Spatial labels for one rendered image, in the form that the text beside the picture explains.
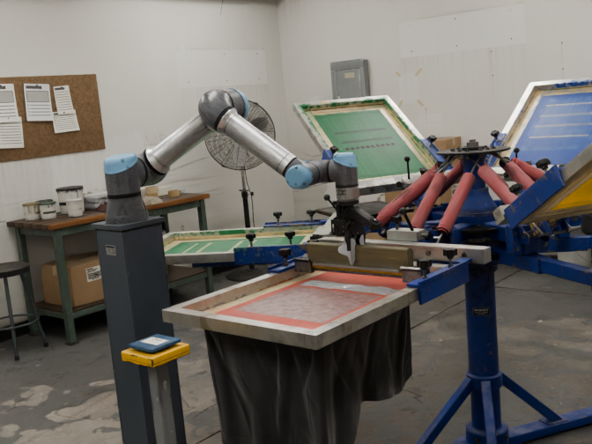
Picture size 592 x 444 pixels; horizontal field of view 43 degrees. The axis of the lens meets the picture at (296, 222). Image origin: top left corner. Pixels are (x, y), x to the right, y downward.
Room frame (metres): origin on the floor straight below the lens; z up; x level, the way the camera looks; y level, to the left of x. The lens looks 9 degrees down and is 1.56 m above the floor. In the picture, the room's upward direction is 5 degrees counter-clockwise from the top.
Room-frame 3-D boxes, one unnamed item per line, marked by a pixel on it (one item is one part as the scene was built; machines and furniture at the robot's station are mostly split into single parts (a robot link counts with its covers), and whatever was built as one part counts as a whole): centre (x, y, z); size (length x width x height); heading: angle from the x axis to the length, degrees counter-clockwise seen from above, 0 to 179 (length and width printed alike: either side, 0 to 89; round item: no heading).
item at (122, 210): (2.64, 0.59, 1.25); 0.15 x 0.15 x 0.10
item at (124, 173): (2.65, 0.59, 1.37); 0.13 x 0.12 x 0.14; 156
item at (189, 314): (2.27, -0.06, 0.97); 0.79 x 0.58 x 0.04; 139
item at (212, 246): (3.24, 0.15, 1.05); 1.08 x 0.61 x 0.23; 79
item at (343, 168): (2.44, -0.17, 1.33); 0.09 x 0.08 x 0.11; 66
